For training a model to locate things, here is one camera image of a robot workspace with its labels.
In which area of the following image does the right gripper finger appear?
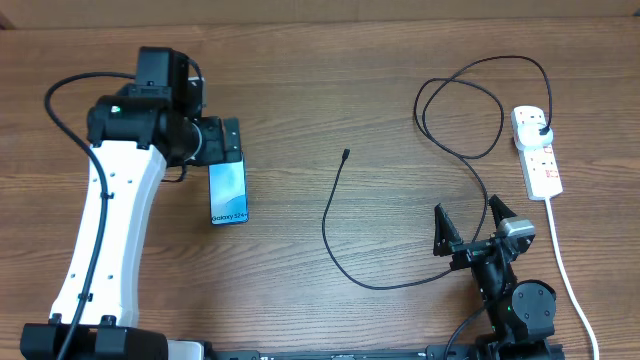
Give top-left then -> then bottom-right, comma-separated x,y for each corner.
489,195 -> 516,230
433,204 -> 464,257

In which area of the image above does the Samsung Galaxy smartphone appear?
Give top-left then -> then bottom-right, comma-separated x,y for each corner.
208,155 -> 249,226

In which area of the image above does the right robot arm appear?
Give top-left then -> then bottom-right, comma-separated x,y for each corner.
426,195 -> 565,360

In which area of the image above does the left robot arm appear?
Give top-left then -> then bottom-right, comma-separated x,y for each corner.
20,47 -> 249,360

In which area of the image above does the white charger plug adapter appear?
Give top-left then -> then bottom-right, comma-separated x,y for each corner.
514,124 -> 554,151

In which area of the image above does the white power strip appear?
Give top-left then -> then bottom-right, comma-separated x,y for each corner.
510,105 -> 563,201

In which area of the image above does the white power strip cord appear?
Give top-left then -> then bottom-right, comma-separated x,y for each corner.
543,197 -> 601,360

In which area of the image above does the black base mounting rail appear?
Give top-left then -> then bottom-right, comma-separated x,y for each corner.
203,342 -> 565,360

